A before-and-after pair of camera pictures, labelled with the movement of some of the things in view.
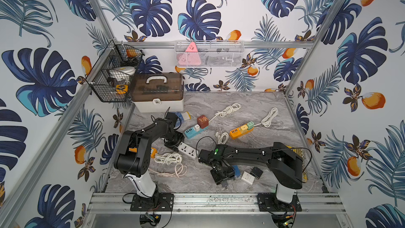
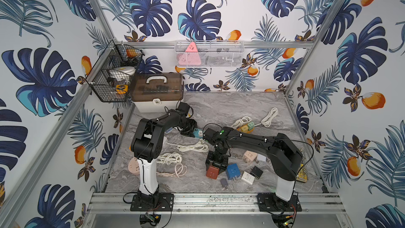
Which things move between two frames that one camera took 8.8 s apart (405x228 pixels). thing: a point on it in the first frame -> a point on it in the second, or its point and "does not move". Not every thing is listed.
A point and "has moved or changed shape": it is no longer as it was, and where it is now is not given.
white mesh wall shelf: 209,54 does not move
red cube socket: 202,121 has moved or changed shape
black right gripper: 228,174 -> 221,164
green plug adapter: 250,125 does not move
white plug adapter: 248,178 does not move
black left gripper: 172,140 -> 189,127
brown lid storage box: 158,92 does not move
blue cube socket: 237,171 does not move
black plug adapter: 256,172 does not move
